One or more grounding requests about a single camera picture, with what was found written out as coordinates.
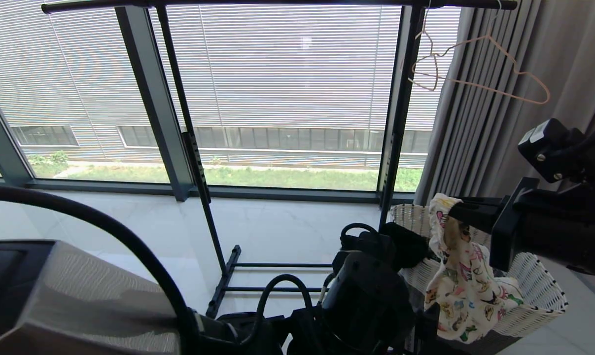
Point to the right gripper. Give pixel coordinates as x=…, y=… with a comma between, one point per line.
x=548, y=231

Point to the pink clothes hanger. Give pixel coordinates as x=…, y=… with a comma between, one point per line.
x=435, y=74
x=489, y=36

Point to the white laundry basket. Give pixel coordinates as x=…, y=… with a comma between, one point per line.
x=539, y=291

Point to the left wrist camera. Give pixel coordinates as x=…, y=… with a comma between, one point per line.
x=366, y=246

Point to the black clothes rack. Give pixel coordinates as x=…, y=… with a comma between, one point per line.
x=277, y=6

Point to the beige curtain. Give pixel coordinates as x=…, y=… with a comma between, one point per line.
x=499, y=148

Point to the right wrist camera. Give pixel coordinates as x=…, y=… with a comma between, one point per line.
x=548, y=148

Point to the black garment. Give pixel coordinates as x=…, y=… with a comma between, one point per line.
x=408, y=246

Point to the window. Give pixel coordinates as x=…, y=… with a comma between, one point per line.
x=287, y=98

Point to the cream printed garment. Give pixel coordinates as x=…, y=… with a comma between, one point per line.
x=467, y=291

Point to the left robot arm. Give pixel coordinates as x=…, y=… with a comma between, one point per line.
x=80, y=296

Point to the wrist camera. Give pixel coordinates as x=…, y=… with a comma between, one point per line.
x=366, y=246
x=548, y=148

